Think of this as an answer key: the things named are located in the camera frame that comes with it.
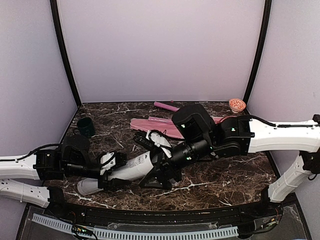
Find white shuttlecock tube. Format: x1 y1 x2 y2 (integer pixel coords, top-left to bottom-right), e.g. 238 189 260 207
77 151 154 196

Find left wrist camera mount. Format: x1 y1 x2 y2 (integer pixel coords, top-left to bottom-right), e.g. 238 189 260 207
97 151 128 175

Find pink badminton racket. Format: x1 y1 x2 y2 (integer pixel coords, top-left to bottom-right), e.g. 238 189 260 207
148 116 173 125
153 101 179 112

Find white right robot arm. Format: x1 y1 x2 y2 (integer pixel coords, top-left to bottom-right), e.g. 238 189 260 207
134 104 320 217

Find left black corner post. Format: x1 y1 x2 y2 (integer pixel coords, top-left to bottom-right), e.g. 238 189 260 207
49 0 82 108

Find pink badminton racket rear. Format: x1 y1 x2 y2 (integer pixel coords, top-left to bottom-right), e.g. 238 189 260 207
153 101 179 112

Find black front table rail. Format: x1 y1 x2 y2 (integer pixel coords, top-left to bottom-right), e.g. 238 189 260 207
44 202 283 226

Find pink racket cover bag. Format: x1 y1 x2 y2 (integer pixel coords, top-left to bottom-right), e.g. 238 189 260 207
130 116 241 140

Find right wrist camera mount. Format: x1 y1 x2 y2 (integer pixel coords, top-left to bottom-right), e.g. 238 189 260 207
133 129 172 158

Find right black corner post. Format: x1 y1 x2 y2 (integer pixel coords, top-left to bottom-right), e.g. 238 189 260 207
242 0 273 106

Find grey slotted cable duct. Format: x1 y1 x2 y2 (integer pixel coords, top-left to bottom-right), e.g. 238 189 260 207
31 213 239 240

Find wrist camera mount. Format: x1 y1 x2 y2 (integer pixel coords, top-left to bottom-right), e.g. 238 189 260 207
97 151 128 175
133 129 172 158

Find black corner post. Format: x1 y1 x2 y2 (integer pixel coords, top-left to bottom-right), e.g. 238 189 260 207
242 0 273 106
49 0 82 108

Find dark green mug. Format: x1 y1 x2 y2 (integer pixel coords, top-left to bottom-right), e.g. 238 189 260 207
72 117 96 138

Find orange patterned small bowl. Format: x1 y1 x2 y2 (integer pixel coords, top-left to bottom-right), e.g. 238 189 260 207
228 98 247 113

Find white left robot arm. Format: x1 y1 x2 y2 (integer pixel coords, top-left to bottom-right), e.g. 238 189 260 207
0 135 130 218

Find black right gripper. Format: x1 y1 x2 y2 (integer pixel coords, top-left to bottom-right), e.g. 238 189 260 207
137 134 214 191

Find pink badminton racket front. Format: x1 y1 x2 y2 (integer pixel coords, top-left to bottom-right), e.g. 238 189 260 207
148 116 173 125

